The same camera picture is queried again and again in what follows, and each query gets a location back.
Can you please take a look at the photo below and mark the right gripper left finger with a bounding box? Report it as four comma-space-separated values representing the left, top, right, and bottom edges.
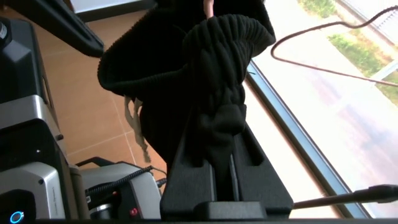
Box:
160, 123, 218, 219

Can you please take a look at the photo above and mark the black clothes rack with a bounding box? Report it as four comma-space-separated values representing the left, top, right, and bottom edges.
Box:
293, 184, 398, 210

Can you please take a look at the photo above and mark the window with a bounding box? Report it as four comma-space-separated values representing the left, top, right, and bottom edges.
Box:
70, 0, 398, 218

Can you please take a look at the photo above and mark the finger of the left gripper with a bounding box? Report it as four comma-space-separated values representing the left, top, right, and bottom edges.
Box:
0, 0, 105, 58

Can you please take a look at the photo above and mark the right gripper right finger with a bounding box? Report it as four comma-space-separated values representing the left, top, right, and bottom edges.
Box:
229, 123, 294, 219

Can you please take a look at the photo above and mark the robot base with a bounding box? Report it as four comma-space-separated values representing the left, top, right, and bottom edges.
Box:
0, 17, 167, 220

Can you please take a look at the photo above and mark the black knitted garment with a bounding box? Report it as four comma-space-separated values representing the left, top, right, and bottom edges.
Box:
97, 0, 277, 202

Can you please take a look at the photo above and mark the pink clothes hanger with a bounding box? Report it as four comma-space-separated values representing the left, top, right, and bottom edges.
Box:
270, 5, 398, 88
203, 0, 215, 19

